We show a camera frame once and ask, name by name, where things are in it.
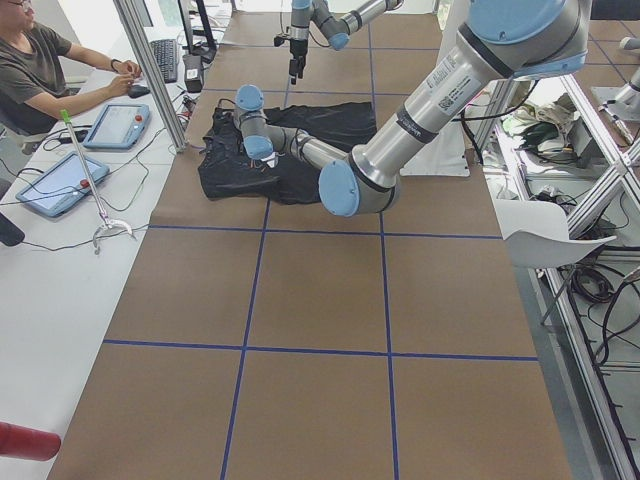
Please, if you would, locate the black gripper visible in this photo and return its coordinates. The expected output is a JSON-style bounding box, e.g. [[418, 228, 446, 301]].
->
[[289, 38, 308, 84]]

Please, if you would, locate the black graphic t-shirt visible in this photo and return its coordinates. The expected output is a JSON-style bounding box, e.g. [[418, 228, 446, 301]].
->
[[198, 102, 377, 205]]

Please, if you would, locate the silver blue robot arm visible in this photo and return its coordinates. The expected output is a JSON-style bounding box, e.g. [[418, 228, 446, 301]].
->
[[285, 0, 403, 85], [233, 0, 592, 217]]

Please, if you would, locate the person's right hand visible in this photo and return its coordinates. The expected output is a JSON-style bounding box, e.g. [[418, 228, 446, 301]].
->
[[114, 60, 142, 81]]

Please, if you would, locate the person's left hand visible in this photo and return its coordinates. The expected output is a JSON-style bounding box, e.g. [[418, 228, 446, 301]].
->
[[106, 74, 135, 98]]

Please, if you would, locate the black monitor stand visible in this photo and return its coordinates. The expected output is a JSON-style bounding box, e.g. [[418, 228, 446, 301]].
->
[[177, 0, 218, 64]]

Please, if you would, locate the black keyboard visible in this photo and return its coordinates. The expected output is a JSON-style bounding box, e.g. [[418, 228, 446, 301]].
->
[[149, 38, 178, 83]]

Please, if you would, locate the black computer mouse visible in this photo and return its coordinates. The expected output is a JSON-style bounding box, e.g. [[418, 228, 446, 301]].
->
[[127, 85, 150, 99]]

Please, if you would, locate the far teach pendant tablet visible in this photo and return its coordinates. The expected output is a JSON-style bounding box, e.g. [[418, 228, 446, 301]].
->
[[83, 103, 150, 150]]

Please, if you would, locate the teach pendant tablet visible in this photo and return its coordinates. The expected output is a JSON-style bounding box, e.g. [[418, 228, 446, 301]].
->
[[83, 103, 150, 150], [15, 152, 90, 218]]

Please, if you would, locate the reacher grabber stick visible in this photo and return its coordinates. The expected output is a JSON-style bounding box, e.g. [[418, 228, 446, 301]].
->
[[60, 109, 136, 255]]

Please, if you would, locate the seated person in grey shirt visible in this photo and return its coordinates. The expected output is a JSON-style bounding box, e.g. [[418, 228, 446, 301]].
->
[[1, 1, 121, 136]]

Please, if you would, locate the near teach pendant tablet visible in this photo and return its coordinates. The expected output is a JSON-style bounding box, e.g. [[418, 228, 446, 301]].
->
[[15, 152, 90, 218]]

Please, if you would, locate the white plastic chair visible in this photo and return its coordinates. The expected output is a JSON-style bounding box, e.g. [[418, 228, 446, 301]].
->
[[493, 199, 616, 269]]

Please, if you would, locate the red cylinder bottle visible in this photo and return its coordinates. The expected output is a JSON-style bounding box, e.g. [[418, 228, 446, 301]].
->
[[1, 422, 61, 461]]

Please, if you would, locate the aluminium frame post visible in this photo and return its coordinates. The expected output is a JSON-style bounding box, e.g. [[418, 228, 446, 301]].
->
[[113, 0, 187, 153]]

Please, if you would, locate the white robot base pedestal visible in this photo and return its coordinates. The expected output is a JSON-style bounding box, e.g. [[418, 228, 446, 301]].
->
[[399, 0, 474, 178]]

